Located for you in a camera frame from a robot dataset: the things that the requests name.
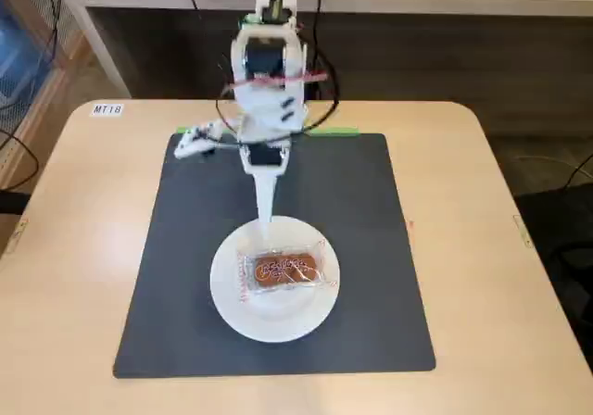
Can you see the white short gripper finger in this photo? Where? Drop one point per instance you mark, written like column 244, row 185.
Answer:
column 194, row 139

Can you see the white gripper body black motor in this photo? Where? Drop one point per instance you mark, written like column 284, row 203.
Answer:
column 264, row 157

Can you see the white long gripper finger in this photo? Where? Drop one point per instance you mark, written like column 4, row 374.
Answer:
column 265, row 202

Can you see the brown snack packet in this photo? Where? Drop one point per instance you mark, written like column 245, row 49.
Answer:
column 285, row 270

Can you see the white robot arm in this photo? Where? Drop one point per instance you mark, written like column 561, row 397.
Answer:
column 268, row 86

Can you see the white round dish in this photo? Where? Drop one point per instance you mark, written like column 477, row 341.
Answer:
column 273, row 318

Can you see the short green tape strip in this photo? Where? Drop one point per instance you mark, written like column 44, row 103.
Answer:
column 338, row 131

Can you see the white label MT18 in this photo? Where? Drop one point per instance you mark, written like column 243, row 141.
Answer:
column 107, row 109

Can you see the dark grey square mat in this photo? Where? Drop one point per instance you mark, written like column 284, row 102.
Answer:
column 185, row 294

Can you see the wooden shelf unit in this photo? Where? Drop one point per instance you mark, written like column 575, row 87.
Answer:
column 60, row 77

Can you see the black block beside table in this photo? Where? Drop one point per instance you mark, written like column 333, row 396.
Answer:
column 13, row 202

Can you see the blue plastic bin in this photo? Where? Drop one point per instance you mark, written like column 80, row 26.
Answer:
column 21, row 49

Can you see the white long desk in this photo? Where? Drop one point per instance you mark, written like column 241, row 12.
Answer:
column 417, row 3

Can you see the beige table edge sticker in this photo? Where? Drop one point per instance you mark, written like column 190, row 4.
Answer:
column 522, row 230

